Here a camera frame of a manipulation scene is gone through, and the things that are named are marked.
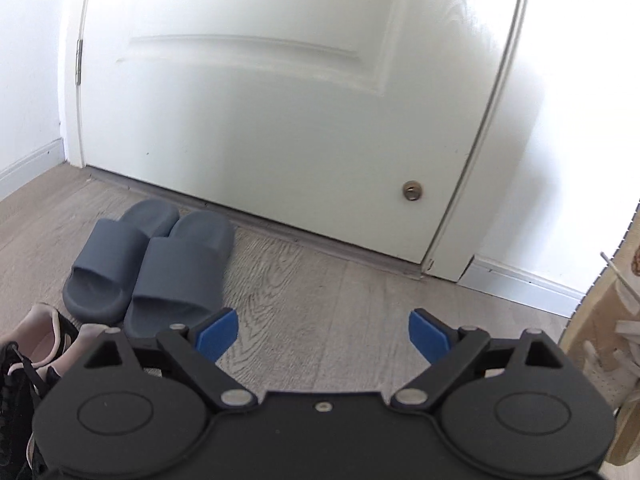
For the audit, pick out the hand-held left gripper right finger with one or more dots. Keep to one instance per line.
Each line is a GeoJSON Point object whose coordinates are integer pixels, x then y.
{"type": "Point", "coordinates": [430, 335]}

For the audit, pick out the round metal door fitting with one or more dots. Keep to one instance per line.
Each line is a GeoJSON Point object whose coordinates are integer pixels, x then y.
{"type": "Point", "coordinates": [411, 191]}

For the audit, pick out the white panel door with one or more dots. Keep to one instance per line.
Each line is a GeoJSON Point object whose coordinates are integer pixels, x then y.
{"type": "Point", "coordinates": [275, 110]}

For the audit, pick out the metal door hinge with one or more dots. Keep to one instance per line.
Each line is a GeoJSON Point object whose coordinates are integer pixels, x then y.
{"type": "Point", "coordinates": [78, 62]}

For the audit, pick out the black suede sneaker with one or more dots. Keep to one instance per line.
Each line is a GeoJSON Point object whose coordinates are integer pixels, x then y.
{"type": "Point", "coordinates": [20, 390]}

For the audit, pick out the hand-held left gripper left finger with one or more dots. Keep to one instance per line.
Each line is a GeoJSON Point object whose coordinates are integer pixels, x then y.
{"type": "Point", "coordinates": [217, 335]}

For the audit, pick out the beige sneaker white laces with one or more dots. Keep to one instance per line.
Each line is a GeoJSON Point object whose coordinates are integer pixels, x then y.
{"type": "Point", "coordinates": [600, 360]}

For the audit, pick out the grey foam slide sandal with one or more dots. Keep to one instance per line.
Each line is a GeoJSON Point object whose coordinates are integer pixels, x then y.
{"type": "Point", "coordinates": [180, 270]}
{"type": "Point", "coordinates": [112, 250]}

